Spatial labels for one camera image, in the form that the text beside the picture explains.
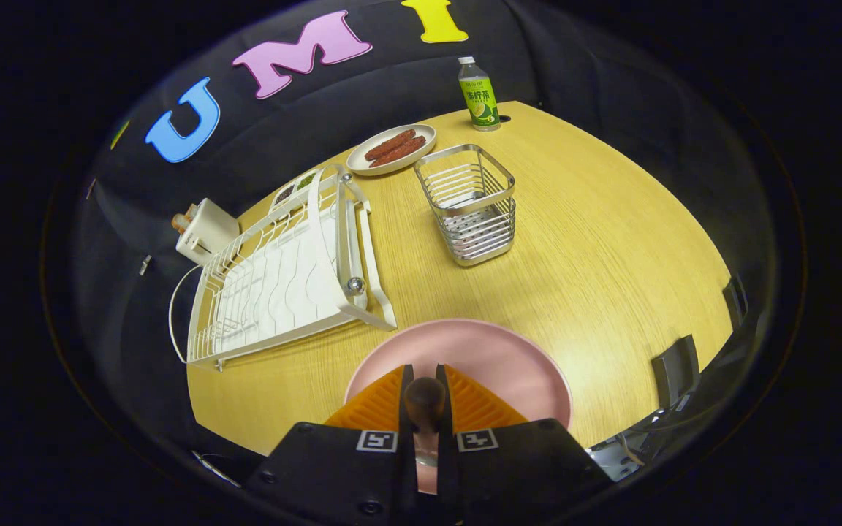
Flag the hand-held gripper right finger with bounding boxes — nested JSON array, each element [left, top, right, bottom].
[[434, 363, 613, 526]]

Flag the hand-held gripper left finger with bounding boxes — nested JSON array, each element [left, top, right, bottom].
[[244, 364, 420, 526]]

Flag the wooden-handled spoon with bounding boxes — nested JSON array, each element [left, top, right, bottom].
[[402, 376, 448, 468]]

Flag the pink plate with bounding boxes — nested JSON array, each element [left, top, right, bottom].
[[344, 319, 574, 494]]

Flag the white dish rack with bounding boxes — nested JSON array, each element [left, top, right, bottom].
[[169, 164, 398, 371]]

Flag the metal wire basket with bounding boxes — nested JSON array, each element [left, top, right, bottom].
[[414, 144, 517, 267]]

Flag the cream oval dish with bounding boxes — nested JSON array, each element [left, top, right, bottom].
[[346, 123, 438, 177]]

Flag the white compartment tray with grains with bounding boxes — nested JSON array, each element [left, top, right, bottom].
[[270, 169, 319, 214]]

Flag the red-brown sausage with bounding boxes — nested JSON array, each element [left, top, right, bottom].
[[364, 129, 417, 161], [370, 136, 427, 168]]

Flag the black chair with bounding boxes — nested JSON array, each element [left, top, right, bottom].
[[651, 335, 701, 408], [722, 276, 749, 331]]

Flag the cream toaster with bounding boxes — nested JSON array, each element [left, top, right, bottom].
[[175, 198, 240, 266]]

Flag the black backdrop cloth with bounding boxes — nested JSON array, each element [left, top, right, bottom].
[[48, 0, 794, 468]]

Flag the green label drink bottle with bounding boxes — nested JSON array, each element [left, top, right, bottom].
[[458, 56, 501, 132]]

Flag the grey device with cables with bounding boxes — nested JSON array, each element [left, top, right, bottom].
[[588, 431, 659, 483]]

